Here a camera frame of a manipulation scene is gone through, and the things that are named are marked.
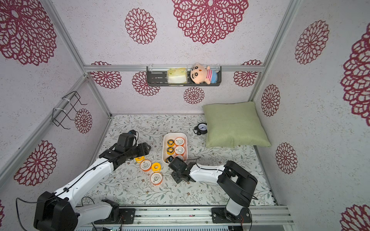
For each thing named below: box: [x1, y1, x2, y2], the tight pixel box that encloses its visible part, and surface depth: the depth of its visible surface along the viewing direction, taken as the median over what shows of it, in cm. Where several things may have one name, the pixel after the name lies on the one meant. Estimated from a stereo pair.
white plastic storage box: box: [161, 132, 188, 165], surface depth 102 cm
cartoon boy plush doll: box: [190, 62, 218, 85], surface depth 88 cm
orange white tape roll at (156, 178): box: [150, 171, 163, 186], surface depth 87 cm
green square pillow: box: [201, 101, 272, 148], surface depth 97 cm
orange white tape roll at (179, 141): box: [174, 136, 186, 146], surface depth 105 cm
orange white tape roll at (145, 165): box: [139, 159, 152, 172], surface depth 92 cm
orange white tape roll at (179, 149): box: [174, 145, 185, 155], surface depth 99 cm
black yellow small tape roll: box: [167, 139, 175, 148], surface depth 103 cm
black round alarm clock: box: [193, 122, 208, 136], surface depth 111 cm
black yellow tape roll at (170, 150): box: [166, 147, 175, 155], surface depth 99 cm
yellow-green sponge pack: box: [167, 67, 188, 84], surface depth 92 cm
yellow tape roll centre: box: [151, 162, 162, 173], surface depth 91 cm
